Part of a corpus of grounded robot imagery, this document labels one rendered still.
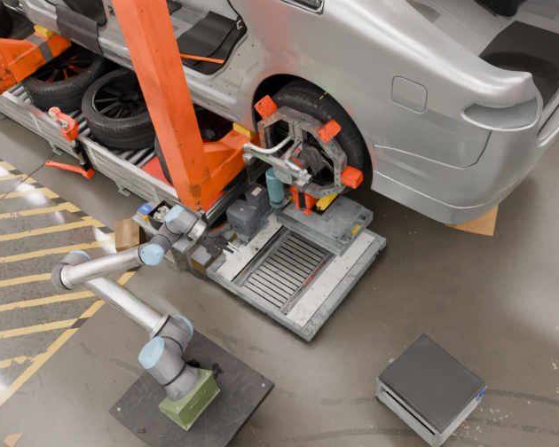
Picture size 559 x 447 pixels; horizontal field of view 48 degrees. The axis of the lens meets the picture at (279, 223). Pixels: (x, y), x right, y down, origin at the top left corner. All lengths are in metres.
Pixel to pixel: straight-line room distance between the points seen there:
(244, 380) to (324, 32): 1.73
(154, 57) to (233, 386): 1.64
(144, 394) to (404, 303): 1.57
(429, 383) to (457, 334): 0.61
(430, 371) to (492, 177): 1.00
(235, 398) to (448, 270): 1.55
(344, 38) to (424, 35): 0.35
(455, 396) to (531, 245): 1.34
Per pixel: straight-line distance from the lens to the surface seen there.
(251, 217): 3.69
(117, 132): 4.35
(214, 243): 2.78
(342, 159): 3.17
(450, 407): 3.17
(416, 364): 3.24
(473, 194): 3.00
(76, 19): 4.54
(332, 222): 3.85
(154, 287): 4.02
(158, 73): 2.94
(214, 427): 3.20
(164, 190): 3.97
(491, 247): 4.10
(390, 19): 2.71
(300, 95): 3.21
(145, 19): 2.80
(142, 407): 3.32
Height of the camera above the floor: 3.25
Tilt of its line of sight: 52 degrees down
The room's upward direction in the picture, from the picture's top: 8 degrees counter-clockwise
